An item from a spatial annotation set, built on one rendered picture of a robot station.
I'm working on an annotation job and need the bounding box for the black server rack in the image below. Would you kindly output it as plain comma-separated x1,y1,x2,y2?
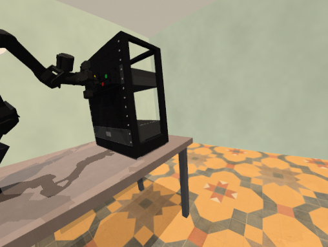
88,31,169,160

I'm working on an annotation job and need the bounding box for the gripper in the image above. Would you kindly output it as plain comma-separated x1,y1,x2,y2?
72,61,101,99

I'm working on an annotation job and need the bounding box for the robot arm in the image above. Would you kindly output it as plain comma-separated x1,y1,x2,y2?
0,29,93,139

